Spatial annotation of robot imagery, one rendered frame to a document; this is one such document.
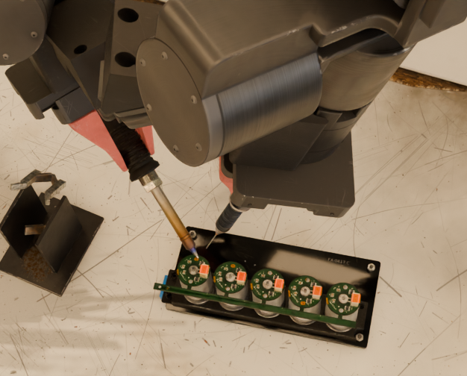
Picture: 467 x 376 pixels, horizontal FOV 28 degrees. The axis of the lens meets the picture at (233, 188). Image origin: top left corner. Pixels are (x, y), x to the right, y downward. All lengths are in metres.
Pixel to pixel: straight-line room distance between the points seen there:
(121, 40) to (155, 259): 0.35
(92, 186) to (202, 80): 0.46
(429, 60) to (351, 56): 0.45
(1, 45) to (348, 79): 0.21
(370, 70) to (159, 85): 0.09
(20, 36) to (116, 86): 0.11
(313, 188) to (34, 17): 0.18
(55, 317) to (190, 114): 0.42
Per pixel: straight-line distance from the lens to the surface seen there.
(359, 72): 0.42
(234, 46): 0.36
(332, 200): 0.49
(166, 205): 0.69
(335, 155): 0.50
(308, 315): 0.68
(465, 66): 0.86
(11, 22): 0.53
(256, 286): 0.69
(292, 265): 0.75
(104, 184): 0.80
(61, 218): 0.74
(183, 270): 0.70
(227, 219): 0.62
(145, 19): 0.45
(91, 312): 0.76
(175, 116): 0.39
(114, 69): 0.43
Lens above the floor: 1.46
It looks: 65 degrees down
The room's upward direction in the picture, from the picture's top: 7 degrees counter-clockwise
